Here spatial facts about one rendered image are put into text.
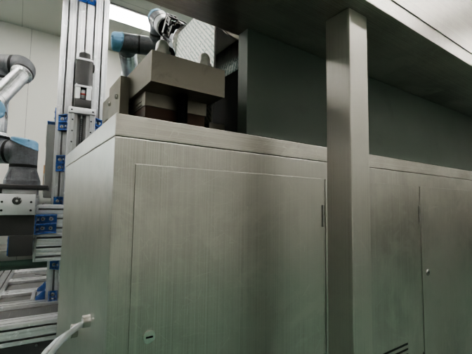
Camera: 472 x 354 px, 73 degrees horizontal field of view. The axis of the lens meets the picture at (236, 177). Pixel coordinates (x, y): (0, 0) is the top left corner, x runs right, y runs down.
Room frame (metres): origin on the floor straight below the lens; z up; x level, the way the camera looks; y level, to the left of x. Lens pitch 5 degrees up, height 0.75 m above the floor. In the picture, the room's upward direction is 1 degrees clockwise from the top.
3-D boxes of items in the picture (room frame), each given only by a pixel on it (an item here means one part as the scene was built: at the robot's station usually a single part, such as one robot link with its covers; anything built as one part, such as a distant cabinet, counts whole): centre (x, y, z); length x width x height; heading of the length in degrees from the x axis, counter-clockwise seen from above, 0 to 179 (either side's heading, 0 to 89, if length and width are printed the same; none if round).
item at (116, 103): (0.71, 0.27, 0.96); 0.10 x 0.03 x 0.11; 35
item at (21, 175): (1.55, 1.03, 0.87); 0.15 x 0.15 x 0.10
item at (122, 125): (1.52, -0.65, 0.88); 2.52 x 0.66 x 0.04; 125
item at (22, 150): (1.55, 1.04, 0.98); 0.13 x 0.12 x 0.14; 94
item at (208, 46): (0.87, 0.12, 1.08); 0.23 x 0.01 x 0.18; 35
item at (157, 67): (0.78, 0.21, 1.00); 0.40 x 0.16 x 0.06; 35
